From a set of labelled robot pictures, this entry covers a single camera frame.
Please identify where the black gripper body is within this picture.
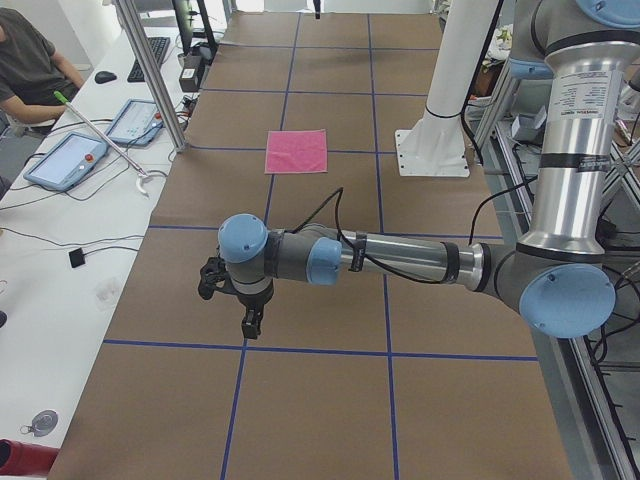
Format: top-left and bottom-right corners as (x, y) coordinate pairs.
(237, 284), (273, 319)

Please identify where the pink towel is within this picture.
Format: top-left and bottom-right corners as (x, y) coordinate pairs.
(265, 130), (328, 174)

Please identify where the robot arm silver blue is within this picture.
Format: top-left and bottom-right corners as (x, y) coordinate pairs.
(198, 1), (639, 339)

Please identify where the reacher grabber stick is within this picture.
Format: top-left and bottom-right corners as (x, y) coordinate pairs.
(54, 91), (150, 196)

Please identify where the small black square puck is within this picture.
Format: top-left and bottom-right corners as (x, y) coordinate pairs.
(68, 247), (86, 269)

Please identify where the far teach pendant tablet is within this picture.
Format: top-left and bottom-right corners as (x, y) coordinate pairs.
(106, 99), (163, 147)

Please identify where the teach pendant tablet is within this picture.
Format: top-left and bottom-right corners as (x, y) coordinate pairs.
(23, 133), (108, 192)
(106, 99), (163, 147)

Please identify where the near teach pendant tablet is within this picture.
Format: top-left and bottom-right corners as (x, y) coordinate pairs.
(23, 133), (108, 192)

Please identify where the black box with label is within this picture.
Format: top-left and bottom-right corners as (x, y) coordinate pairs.
(179, 54), (205, 93)

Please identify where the red bottle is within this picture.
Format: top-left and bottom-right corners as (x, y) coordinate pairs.
(1, 439), (59, 478)

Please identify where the black computer mouse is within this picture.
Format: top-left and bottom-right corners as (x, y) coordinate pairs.
(94, 71), (117, 84)

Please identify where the black keyboard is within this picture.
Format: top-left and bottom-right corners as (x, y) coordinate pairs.
(126, 36), (172, 84)

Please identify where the black monitor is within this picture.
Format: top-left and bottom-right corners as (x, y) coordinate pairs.
(171, 0), (218, 61)

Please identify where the person in grey shirt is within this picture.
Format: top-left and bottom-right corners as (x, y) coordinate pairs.
(1, 8), (84, 134)

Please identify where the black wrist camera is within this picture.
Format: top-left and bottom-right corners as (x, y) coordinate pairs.
(197, 256), (236, 300)

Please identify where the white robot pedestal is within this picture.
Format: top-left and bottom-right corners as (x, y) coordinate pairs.
(395, 0), (501, 178)

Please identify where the aluminium frame post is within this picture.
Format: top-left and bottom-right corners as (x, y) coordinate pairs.
(113, 0), (186, 153)

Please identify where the aluminium frame cage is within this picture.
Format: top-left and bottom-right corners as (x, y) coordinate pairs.
(475, 72), (639, 479)

